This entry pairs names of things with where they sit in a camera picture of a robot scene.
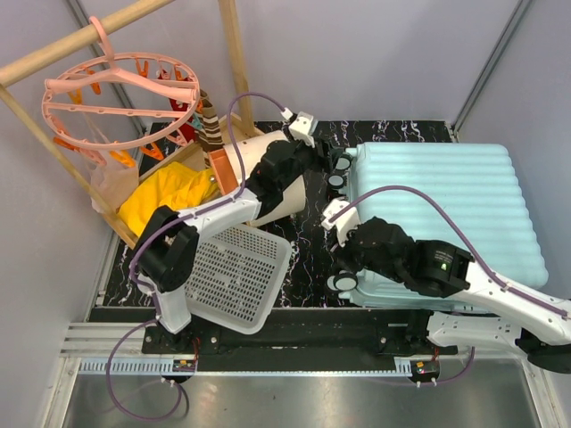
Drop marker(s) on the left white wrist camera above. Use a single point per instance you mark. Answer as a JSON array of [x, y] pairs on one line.
[[303, 127]]

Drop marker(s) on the yellow cloth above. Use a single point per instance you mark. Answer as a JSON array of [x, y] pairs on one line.
[[176, 186]]

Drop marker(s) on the translucent plastic bag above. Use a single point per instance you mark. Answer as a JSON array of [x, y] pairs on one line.
[[116, 179]]

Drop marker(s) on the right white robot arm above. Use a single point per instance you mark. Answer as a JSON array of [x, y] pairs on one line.
[[527, 321]]

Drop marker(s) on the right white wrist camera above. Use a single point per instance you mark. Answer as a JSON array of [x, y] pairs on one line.
[[341, 218]]

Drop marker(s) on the black marble pattern mat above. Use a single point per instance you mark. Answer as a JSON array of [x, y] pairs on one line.
[[310, 264]]

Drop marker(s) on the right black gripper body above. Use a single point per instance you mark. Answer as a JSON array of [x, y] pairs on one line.
[[353, 259]]

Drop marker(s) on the pink round clip hanger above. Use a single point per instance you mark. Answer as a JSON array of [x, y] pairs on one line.
[[138, 86]]

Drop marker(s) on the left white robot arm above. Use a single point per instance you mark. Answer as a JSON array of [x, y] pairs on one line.
[[165, 252]]

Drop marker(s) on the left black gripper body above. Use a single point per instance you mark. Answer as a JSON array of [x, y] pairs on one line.
[[305, 157]]

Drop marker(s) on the light blue ribbed suitcase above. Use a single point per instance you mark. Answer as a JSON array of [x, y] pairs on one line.
[[476, 186]]

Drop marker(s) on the brown striped sock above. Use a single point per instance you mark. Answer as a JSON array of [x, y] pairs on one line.
[[210, 137]]

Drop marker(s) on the wooden clothes rack frame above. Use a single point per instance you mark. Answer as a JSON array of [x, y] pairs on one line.
[[86, 36]]

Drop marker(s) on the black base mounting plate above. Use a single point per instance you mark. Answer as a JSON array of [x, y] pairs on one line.
[[305, 361]]

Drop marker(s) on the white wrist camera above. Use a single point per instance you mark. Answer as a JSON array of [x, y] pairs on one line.
[[303, 127], [341, 218]]

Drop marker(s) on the pink toy washing machine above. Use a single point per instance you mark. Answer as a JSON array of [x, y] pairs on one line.
[[227, 170]]

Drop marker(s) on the white perforated plastic basket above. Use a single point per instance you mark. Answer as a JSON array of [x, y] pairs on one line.
[[236, 277]]

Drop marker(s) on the aluminium rail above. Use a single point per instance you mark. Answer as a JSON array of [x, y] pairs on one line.
[[102, 339]]

